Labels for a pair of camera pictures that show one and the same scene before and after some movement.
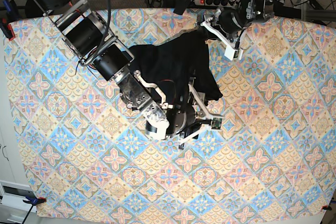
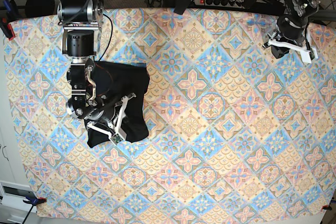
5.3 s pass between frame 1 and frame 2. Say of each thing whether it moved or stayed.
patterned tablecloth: stayed
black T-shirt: moved
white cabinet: stayed
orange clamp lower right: stayed
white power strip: stayed
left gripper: moved
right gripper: moved
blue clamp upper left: stayed
